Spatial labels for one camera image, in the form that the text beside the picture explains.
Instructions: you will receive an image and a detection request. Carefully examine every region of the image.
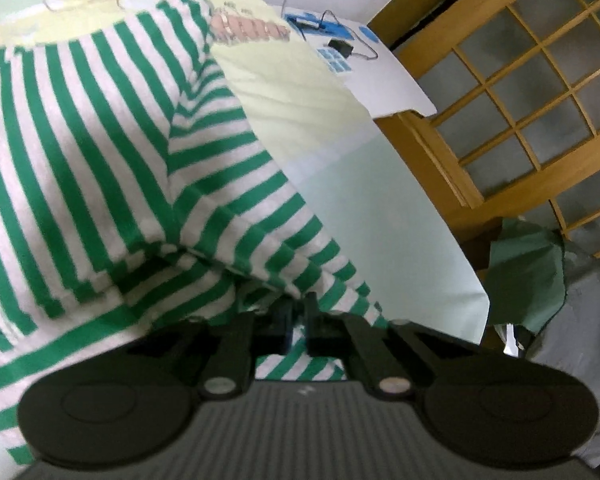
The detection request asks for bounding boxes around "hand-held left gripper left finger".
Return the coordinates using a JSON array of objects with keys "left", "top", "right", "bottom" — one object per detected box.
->
[{"left": 125, "top": 300, "right": 296, "bottom": 401}]

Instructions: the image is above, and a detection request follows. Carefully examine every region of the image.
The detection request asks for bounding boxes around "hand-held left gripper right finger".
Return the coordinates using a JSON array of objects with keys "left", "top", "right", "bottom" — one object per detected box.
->
[{"left": 305, "top": 292, "right": 473, "bottom": 401}]

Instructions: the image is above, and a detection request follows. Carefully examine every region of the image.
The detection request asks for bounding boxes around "green white striped shirt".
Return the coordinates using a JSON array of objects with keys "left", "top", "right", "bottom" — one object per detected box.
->
[{"left": 0, "top": 0, "right": 396, "bottom": 466}]

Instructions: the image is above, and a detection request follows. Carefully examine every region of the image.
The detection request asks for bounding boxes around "green cloth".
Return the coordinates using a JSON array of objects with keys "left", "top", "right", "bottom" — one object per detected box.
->
[{"left": 487, "top": 217, "right": 567, "bottom": 336}]

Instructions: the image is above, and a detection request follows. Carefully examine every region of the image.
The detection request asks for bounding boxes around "bear printed bed sheet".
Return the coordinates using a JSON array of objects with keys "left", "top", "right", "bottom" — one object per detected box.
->
[{"left": 0, "top": 0, "right": 491, "bottom": 346}]

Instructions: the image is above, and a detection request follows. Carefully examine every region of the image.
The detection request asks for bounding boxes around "blue squares sticker sheet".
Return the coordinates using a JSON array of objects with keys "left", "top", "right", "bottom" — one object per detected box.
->
[{"left": 319, "top": 46, "right": 355, "bottom": 75}]

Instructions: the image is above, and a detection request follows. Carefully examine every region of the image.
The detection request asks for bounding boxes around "grey cloth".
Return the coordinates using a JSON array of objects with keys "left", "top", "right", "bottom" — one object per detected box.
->
[{"left": 527, "top": 237, "right": 600, "bottom": 466}]

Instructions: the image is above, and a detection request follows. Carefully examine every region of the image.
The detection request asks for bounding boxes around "blue rectangular sticker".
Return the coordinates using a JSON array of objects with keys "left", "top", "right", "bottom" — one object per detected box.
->
[{"left": 284, "top": 9, "right": 326, "bottom": 33}]

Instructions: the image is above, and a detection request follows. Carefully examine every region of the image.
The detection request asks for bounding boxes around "wooden lattice door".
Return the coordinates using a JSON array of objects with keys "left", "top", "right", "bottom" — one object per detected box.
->
[{"left": 367, "top": 0, "right": 600, "bottom": 271}]

